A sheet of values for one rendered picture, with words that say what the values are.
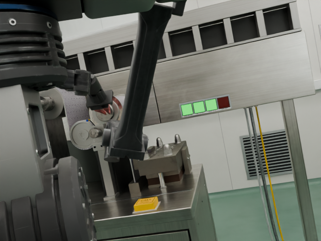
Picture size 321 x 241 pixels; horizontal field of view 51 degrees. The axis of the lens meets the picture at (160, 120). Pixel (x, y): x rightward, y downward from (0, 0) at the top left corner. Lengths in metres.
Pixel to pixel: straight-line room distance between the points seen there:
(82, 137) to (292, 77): 0.99
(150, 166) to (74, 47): 0.80
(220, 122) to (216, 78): 2.37
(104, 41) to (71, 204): 1.47
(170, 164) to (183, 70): 0.53
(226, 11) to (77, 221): 1.45
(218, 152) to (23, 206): 3.75
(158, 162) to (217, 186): 2.84
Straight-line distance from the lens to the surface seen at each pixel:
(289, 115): 1.85
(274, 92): 1.67
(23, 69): 0.36
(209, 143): 4.03
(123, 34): 1.75
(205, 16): 1.70
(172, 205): 1.16
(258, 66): 1.67
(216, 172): 4.10
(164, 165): 1.34
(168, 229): 1.17
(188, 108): 1.66
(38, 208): 0.36
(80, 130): 1.46
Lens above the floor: 1.24
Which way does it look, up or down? 3 degrees down
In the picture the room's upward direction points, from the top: 11 degrees counter-clockwise
